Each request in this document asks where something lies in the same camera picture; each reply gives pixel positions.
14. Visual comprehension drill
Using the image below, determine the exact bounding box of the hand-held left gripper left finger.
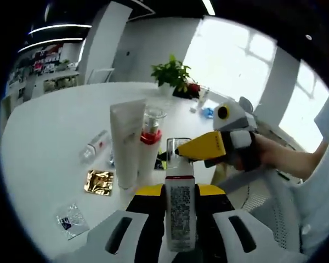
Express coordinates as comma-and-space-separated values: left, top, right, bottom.
87, 185, 166, 263

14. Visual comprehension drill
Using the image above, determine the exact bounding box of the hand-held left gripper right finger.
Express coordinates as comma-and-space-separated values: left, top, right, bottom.
191, 184, 281, 263

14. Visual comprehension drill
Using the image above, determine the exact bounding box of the small white skincare bottle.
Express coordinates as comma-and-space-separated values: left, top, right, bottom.
164, 138, 196, 252

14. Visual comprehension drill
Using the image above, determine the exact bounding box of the white skincare bottle red collar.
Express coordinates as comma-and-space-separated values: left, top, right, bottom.
139, 106, 167, 179

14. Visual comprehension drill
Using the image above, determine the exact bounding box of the gold foil skincare sachet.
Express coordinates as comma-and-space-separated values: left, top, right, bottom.
83, 169, 115, 196

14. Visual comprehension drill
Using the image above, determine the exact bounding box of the clear skincare sachet blue print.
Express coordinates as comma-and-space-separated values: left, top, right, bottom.
56, 203, 90, 241

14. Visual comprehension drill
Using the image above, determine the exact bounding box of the white skincare tube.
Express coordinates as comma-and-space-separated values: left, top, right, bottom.
110, 99, 146, 190

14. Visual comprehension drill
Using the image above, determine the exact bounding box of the small clear bottle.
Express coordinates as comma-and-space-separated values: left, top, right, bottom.
79, 130, 112, 165

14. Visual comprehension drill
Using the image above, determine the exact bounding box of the white spray bottle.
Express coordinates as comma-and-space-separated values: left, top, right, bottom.
198, 88, 209, 108

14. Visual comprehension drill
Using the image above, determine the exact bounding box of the person's right hand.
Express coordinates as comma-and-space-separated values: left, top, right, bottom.
232, 136, 275, 173

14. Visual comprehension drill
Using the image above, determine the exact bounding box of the blue packet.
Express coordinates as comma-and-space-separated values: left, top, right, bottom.
201, 107, 216, 119

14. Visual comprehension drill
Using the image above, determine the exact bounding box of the grey mesh chair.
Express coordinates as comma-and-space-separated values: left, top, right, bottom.
211, 164, 303, 254

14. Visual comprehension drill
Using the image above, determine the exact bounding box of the dark red bag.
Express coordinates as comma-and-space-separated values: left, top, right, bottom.
172, 83, 201, 100

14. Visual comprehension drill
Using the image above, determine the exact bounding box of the green potted plant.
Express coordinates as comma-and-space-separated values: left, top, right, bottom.
150, 54, 192, 95

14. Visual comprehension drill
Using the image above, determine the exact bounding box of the person in light shirt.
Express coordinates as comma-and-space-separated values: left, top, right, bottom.
298, 56, 329, 257

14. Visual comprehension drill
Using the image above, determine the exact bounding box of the white chair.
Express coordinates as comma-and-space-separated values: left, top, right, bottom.
87, 68, 115, 84

